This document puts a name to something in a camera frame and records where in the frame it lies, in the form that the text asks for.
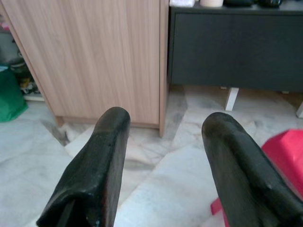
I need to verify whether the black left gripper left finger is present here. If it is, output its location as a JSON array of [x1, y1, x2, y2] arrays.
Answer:
[[36, 106, 131, 227]]

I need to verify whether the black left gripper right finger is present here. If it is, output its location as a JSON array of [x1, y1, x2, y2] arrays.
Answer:
[[201, 112, 303, 227]]

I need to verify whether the red plastic stool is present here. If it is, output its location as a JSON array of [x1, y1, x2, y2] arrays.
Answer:
[[210, 129, 303, 227]]

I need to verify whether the white sideboard leg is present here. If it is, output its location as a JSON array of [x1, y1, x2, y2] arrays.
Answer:
[[224, 87, 240, 112]]

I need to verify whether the green plastic bag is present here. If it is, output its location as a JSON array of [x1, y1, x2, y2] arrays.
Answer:
[[0, 65, 29, 123]]

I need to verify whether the light wooden cabinet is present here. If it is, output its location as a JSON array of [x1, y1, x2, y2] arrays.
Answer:
[[0, 0, 170, 138]]

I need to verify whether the black low sideboard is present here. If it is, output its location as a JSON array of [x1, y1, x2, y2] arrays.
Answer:
[[167, 3, 303, 93]]

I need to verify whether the grey plastic container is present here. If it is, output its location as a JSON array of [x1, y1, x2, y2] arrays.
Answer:
[[0, 30, 19, 66]]

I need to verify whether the black desk item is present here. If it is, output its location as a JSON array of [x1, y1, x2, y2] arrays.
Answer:
[[257, 0, 283, 8]]

